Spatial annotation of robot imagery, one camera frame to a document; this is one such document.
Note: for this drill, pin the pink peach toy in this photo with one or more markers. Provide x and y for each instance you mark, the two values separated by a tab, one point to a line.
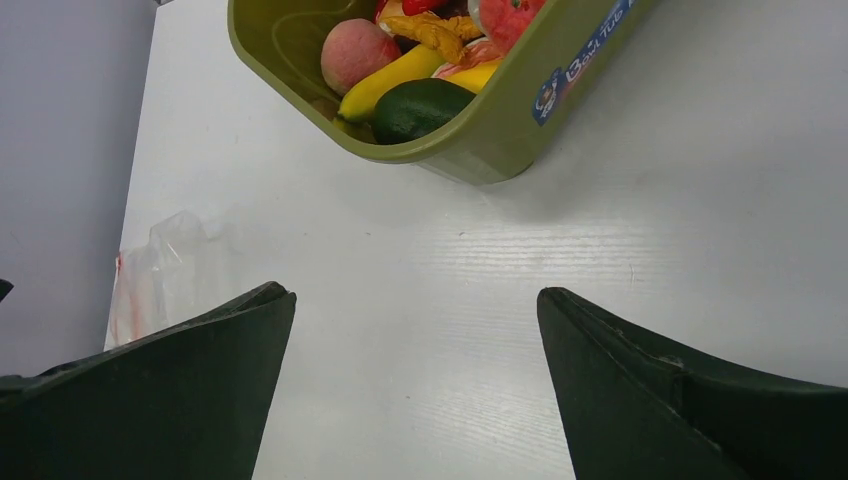
349	53

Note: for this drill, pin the yellow banana toy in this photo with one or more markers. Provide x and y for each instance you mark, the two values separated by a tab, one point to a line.
359	103

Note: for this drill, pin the clear zip top bag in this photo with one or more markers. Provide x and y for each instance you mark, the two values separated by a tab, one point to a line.
187	267

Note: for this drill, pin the red dragon fruit toy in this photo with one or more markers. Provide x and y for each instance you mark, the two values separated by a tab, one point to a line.
504	21

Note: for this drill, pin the olive green plastic tub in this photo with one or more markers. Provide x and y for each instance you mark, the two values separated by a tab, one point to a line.
500	134

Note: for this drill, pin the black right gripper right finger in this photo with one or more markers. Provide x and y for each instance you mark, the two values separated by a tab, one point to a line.
635	404

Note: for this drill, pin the dark green avocado toy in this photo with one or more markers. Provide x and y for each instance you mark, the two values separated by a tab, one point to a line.
417	108

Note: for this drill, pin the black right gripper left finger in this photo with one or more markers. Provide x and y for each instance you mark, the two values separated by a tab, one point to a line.
188	402

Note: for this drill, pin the orange ginger root toy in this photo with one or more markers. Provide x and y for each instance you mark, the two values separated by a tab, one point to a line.
446	36

